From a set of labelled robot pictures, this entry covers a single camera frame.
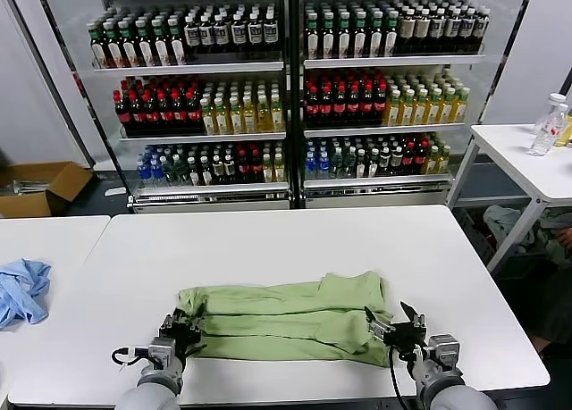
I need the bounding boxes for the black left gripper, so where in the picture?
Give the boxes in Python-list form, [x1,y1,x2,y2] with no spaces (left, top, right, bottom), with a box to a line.
[161,305,207,363]

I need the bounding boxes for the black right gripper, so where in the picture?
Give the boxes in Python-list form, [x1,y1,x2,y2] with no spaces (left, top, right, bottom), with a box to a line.
[364,300,430,356]

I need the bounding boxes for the light green t-shirt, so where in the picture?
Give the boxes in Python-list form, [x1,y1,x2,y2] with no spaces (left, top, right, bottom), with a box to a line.
[175,270,395,369]

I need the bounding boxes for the dark storage crate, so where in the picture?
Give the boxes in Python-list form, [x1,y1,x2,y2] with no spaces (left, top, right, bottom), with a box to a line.
[458,206,497,266]

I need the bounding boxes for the white cooler shelf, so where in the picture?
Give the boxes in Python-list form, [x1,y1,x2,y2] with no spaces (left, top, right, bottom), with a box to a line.
[303,54,486,69]
[303,122,467,138]
[92,61,284,74]
[132,181,290,201]
[303,175,451,197]
[119,131,287,143]

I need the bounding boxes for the grey white garment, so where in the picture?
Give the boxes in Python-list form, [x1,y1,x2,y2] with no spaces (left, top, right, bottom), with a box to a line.
[484,204,536,255]

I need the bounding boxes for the red cap cola bottle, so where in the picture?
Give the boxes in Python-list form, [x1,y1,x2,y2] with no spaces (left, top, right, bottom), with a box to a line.
[114,90,130,125]
[332,85,348,118]
[359,83,374,117]
[157,91,173,124]
[305,86,320,119]
[401,141,416,176]
[128,91,144,125]
[142,91,159,124]
[318,86,334,119]
[346,84,361,118]
[248,148,263,183]
[373,83,388,116]
[414,140,428,175]
[185,91,201,123]
[235,149,249,183]
[172,91,187,123]

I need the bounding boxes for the crumpled light blue cloth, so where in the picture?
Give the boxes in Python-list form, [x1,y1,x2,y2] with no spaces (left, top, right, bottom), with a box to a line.
[0,257,53,331]

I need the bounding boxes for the grey green garment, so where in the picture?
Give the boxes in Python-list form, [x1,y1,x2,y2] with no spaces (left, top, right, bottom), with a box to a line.
[535,213,572,268]

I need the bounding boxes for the brown cardboard box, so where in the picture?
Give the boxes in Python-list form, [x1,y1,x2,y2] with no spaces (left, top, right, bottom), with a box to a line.
[0,160,94,218]

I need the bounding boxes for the white side table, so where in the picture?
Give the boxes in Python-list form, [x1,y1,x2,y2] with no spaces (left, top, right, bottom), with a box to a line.
[446,122,572,277]

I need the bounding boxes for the silver metal parts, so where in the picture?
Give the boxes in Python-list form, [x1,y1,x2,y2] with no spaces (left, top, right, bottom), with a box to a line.
[11,177,55,194]

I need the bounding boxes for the glass cooler door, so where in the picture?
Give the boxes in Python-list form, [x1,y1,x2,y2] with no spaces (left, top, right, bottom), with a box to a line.
[7,0,134,205]
[448,0,535,205]

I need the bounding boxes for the beverage display cooler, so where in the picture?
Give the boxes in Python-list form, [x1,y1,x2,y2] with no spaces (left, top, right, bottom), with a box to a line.
[37,0,492,213]

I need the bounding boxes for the clear plastic water bottle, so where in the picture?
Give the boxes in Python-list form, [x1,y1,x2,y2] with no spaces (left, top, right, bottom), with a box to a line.
[530,93,571,157]

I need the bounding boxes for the green cap tea bottle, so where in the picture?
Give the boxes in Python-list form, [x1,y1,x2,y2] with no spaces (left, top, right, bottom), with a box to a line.
[119,20,139,67]
[336,11,353,59]
[368,10,384,58]
[320,11,337,59]
[89,23,107,68]
[352,10,369,58]
[152,18,171,66]
[305,12,321,59]
[168,17,187,65]
[104,21,123,68]
[135,19,155,67]
[383,10,400,57]

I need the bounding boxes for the blue label dark bottle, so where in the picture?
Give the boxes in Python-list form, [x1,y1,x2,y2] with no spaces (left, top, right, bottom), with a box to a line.
[445,7,461,53]
[262,11,280,52]
[198,14,216,54]
[183,15,201,54]
[230,12,248,53]
[474,7,490,53]
[459,7,475,53]
[214,13,231,53]
[247,12,264,53]
[430,7,447,54]

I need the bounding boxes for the beige label dark bottle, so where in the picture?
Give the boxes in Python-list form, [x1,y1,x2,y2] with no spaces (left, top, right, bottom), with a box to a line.
[399,8,416,54]
[414,7,431,54]

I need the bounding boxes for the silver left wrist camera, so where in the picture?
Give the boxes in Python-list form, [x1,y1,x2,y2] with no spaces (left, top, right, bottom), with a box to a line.
[147,337,178,371]

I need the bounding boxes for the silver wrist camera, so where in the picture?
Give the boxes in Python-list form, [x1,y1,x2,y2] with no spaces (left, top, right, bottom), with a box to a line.
[426,333,461,366]
[147,337,178,371]

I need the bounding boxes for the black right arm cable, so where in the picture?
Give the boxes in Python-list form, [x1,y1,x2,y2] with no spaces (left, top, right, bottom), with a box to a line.
[385,343,406,410]

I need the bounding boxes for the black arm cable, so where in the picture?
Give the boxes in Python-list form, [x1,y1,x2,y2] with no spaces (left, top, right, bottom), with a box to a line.
[111,346,151,367]
[385,343,406,410]

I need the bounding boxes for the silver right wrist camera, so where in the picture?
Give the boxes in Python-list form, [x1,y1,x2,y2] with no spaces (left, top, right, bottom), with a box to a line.
[426,333,461,366]

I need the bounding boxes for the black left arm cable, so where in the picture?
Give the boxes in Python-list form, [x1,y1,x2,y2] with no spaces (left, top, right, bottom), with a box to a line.
[111,346,151,367]

